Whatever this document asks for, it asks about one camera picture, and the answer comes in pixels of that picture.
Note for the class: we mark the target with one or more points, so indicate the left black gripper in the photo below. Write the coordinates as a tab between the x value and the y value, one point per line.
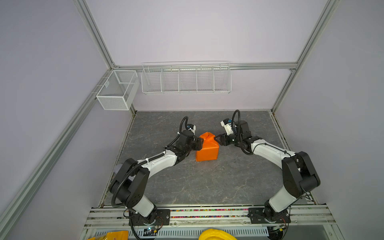
198	143

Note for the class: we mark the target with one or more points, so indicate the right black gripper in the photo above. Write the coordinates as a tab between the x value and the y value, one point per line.
222	139

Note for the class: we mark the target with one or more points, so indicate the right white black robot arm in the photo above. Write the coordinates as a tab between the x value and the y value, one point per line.
299	174

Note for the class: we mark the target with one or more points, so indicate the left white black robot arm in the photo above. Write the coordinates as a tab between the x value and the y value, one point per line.
130	181

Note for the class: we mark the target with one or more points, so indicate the grey cloth at left edge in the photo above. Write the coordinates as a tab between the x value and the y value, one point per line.
117	168

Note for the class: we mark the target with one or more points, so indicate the yellow hard hat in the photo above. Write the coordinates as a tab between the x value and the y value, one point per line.
214	234

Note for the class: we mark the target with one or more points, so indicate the white mesh square basket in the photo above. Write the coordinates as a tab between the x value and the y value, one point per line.
119	90

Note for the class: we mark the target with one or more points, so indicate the yellow plastic bag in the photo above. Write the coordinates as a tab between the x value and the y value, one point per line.
121	235

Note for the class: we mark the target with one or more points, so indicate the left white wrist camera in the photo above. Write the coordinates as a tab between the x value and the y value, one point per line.
191	128

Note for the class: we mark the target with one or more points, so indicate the long white wire basket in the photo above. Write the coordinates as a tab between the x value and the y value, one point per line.
206	77

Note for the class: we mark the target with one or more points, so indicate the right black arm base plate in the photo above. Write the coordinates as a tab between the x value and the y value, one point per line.
258	216

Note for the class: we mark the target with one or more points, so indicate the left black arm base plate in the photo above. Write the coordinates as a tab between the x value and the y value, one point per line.
159	217

